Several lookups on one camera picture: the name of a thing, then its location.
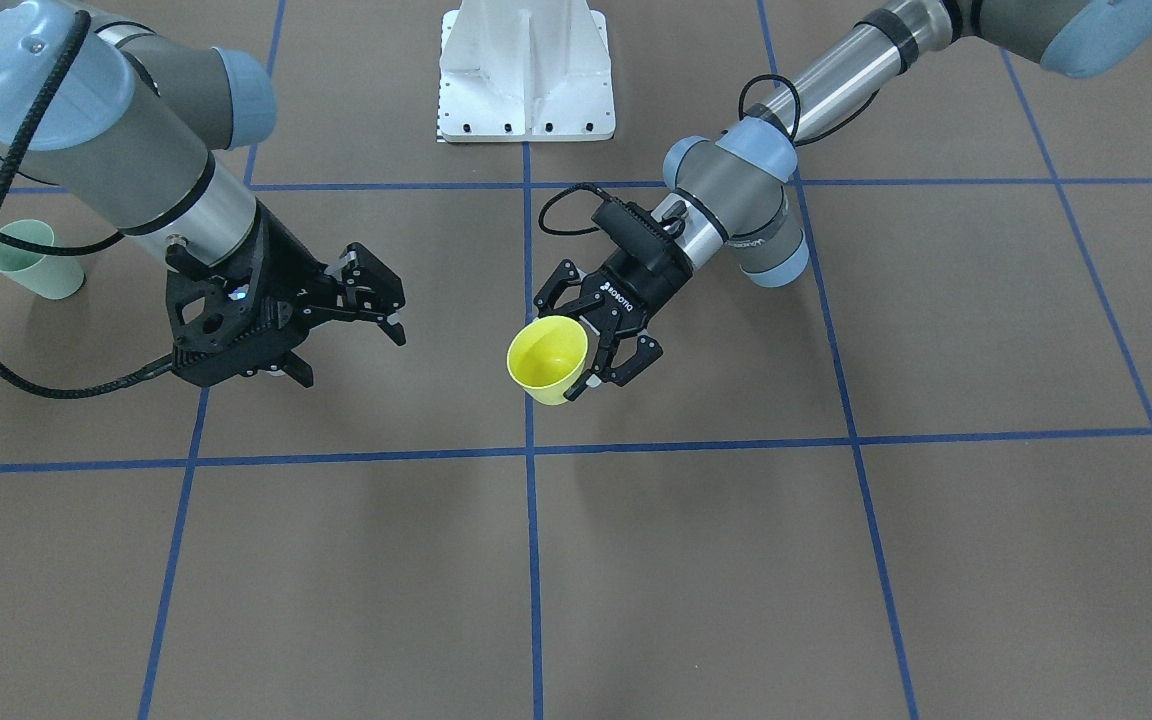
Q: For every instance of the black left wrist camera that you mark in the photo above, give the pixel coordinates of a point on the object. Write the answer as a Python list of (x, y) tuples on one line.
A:
[(642, 237)]

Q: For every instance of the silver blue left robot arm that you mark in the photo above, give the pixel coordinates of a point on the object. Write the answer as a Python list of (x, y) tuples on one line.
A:
[(731, 192)]

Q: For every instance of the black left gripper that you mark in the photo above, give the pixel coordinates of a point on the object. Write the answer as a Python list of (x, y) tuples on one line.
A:
[(636, 287)]

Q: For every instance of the light green cup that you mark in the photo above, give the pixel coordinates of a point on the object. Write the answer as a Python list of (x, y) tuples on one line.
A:
[(49, 276)]

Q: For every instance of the yellow cup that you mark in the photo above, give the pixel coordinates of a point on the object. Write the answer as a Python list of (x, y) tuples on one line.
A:
[(547, 357)]

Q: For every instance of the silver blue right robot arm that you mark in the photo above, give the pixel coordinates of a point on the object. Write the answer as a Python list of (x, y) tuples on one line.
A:
[(129, 122)]

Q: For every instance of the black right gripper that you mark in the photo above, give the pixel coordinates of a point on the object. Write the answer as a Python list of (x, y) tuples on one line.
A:
[(288, 270)]

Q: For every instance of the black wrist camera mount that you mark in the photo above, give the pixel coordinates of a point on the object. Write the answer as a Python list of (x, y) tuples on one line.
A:
[(224, 320)]

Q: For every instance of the white pedestal column base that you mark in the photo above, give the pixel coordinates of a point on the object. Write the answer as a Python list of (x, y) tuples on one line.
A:
[(525, 71)]

